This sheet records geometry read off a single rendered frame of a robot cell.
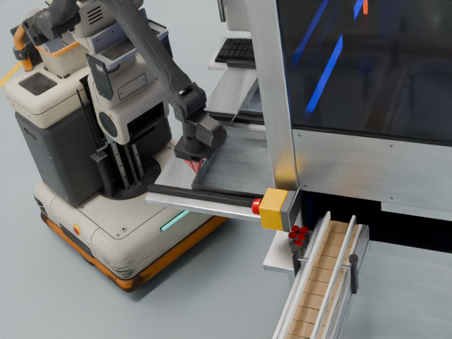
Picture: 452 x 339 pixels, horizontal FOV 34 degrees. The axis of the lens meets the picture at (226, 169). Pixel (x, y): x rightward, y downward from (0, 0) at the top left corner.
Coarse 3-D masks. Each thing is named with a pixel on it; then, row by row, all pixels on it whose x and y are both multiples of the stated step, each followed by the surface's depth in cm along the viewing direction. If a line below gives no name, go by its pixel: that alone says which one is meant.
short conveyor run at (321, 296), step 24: (312, 240) 174; (336, 240) 174; (360, 240) 172; (312, 264) 166; (336, 264) 163; (360, 264) 172; (312, 288) 164; (336, 288) 163; (288, 312) 155; (312, 312) 159; (336, 312) 158; (288, 336) 155; (312, 336) 150; (336, 336) 157
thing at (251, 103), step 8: (256, 80) 233; (256, 88) 234; (248, 96) 228; (256, 96) 231; (240, 104) 223; (248, 104) 228; (256, 104) 228; (240, 112) 222; (248, 112) 221; (256, 112) 220
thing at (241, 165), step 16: (224, 128) 216; (240, 128) 214; (224, 144) 215; (240, 144) 214; (256, 144) 213; (224, 160) 210; (240, 160) 209; (256, 160) 208; (208, 176) 205; (224, 176) 204; (240, 176) 203; (256, 176) 202; (224, 192) 196; (240, 192) 194; (256, 192) 193
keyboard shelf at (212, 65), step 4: (248, 36) 275; (224, 40) 274; (220, 44) 273; (220, 48) 270; (216, 52) 269; (212, 60) 265; (212, 64) 263; (216, 64) 263; (220, 64) 262; (224, 64) 262; (212, 68) 263; (216, 68) 263; (220, 68) 262; (224, 68) 262
